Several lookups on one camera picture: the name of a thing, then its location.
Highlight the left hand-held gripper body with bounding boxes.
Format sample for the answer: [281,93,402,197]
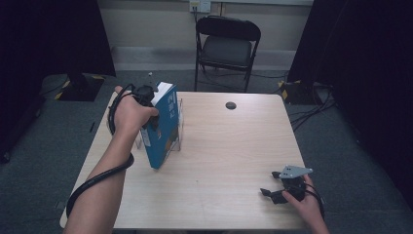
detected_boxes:
[131,83,160,107]

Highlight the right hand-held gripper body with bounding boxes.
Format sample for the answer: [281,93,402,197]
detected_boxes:
[276,165,314,203]

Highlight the blue book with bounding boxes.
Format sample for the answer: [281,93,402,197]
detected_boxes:
[139,81,180,171]

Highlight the clear acrylic book rack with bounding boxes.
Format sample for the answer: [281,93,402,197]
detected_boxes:
[106,96,185,153]

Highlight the person's right hand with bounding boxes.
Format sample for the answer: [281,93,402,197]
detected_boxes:
[281,175,324,223]

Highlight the person's left hand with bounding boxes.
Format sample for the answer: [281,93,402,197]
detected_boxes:
[112,85,161,138]

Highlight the dark stand base yellow tape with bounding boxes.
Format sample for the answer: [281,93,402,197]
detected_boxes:
[54,72,107,102]
[277,79,327,105]

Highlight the black folding chair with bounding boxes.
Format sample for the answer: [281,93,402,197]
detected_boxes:
[194,15,263,94]

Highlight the black curtain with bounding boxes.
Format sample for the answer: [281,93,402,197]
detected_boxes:
[0,0,117,164]
[286,0,413,209]

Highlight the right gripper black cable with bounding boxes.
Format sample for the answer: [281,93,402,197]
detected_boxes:
[305,182,326,219]

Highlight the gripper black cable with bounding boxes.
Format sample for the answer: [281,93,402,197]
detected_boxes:
[305,182,326,219]
[65,83,136,218]

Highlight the black floor cables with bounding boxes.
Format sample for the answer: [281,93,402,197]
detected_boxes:
[289,82,339,132]

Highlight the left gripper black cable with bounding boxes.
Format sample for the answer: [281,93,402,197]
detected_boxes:
[65,83,136,218]

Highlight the black cable under chair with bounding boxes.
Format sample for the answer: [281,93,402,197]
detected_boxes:
[198,63,290,94]

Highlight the white wall socket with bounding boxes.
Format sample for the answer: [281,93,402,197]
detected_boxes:
[189,0,212,15]

